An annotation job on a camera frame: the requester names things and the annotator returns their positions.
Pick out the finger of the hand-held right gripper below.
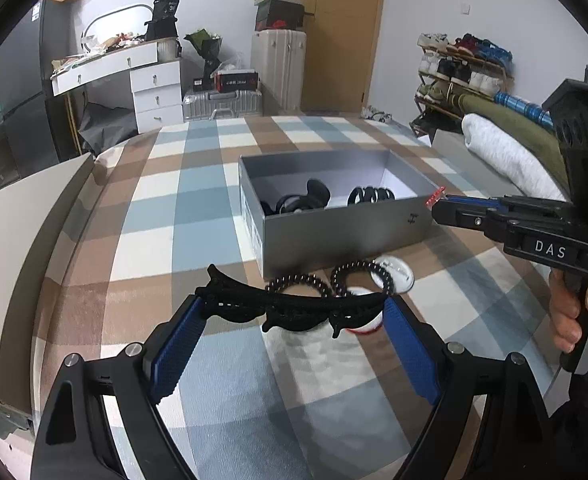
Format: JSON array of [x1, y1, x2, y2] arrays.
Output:
[[444, 194, 575, 216], [431, 201, 520, 247]]

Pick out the black bag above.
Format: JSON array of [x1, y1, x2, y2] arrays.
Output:
[[144, 0, 181, 41]]

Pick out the grey refrigerator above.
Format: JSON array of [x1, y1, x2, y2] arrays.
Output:
[[0, 0, 83, 164]]

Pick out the black shoe box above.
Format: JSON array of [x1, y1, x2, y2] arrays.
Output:
[[254, 2, 305, 32]]

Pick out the white vanity desk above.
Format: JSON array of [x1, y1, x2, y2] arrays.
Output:
[[50, 39, 184, 134]]

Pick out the white suitcase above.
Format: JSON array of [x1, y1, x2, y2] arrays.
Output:
[[250, 29, 308, 116]]

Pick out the wooden shoe rack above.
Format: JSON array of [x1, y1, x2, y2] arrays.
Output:
[[408, 32, 516, 137]]

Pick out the black spiral hair tie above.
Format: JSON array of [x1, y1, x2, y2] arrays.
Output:
[[347, 185, 396, 207], [265, 258, 390, 302]]

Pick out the wooden door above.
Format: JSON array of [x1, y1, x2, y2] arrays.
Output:
[[292, 0, 389, 114]]

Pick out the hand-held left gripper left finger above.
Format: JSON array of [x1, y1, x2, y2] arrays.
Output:
[[30, 294, 209, 480]]

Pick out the long black hair clip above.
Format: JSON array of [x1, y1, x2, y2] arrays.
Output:
[[194, 263, 387, 337]]

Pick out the pair of light sneakers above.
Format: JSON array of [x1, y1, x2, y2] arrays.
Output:
[[361, 105, 394, 124]]

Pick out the dark wrapped bouquet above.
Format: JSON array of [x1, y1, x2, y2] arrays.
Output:
[[183, 28, 224, 87]]

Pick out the green rolled blanket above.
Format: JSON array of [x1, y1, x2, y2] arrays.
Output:
[[446, 93, 575, 202]]

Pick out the silver cardboard box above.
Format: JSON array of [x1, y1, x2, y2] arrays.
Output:
[[237, 148, 445, 281]]

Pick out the silver suitcase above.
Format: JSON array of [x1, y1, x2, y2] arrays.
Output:
[[182, 87, 264, 122]]

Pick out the white ribbed container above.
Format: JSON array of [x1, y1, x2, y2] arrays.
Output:
[[157, 38, 181, 63]]

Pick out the rows of sneakers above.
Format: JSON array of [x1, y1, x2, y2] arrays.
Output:
[[415, 32, 515, 102]]

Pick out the oval mirror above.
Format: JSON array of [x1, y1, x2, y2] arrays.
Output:
[[81, 3, 155, 52]]

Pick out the black and red box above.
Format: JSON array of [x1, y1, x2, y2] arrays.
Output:
[[213, 70, 260, 94]]

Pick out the person's right hand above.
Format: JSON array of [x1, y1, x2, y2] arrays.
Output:
[[548, 267, 588, 354]]

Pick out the black claw clip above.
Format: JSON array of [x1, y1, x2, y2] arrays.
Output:
[[261, 178, 331, 216]]

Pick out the pile of desk clutter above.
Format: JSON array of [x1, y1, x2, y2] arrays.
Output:
[[50, 32, 148, 74]]

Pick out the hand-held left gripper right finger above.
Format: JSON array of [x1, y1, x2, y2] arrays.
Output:
[[383, 294, 558, 480]]

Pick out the blue plaid rolled blanket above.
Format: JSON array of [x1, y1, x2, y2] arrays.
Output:
[[493, 90, 558, 134]]

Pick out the dark grey cloth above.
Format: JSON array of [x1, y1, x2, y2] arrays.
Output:
[[76, 102, 140, 157]]

